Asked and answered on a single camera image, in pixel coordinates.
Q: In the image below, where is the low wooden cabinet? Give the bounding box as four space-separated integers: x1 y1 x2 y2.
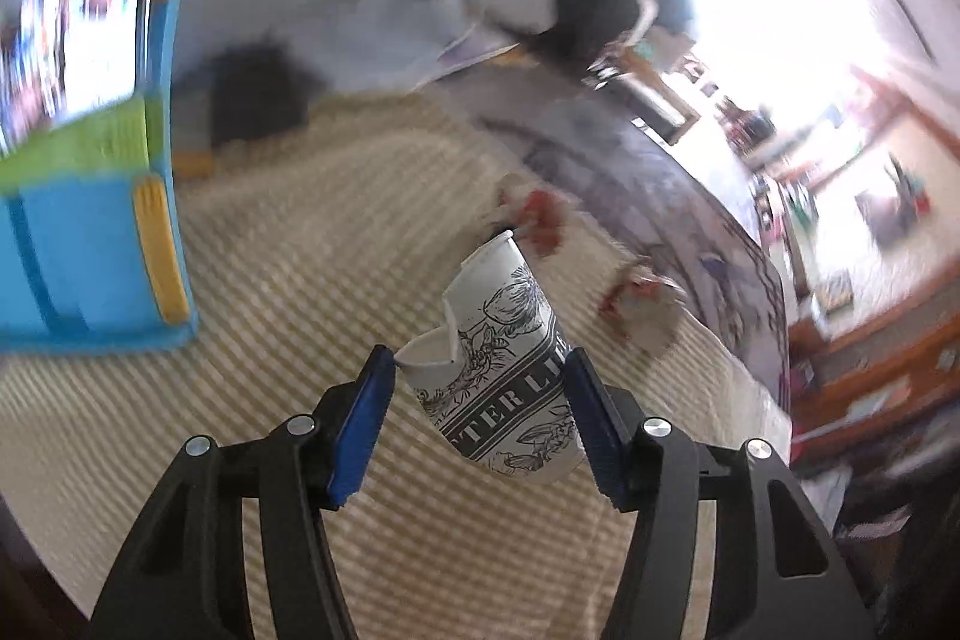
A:
787 265 960 462

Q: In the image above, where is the red and white wrapper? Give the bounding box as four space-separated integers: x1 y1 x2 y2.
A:
495 175 569 256
598 265 689 354

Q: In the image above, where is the white printed paper cup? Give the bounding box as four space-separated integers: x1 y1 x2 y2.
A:
394 231 590 485

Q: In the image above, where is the colourful blue toy box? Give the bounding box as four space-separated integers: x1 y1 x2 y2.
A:
0 0 200 356

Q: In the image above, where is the striped beige blanket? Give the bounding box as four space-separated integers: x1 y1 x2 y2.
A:
0 92 792 640

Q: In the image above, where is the wooden bench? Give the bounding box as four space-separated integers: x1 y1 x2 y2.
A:
600 40 704 148

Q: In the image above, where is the black bag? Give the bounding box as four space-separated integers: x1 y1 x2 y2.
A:
208 44 314 144

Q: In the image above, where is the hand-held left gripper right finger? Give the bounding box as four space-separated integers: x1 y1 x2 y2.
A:
562 346 878 640

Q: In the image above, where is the grey patterned rug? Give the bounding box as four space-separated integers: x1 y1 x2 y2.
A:
427 59 794 402

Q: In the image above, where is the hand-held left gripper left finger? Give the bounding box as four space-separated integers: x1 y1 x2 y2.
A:
90 344 398 640

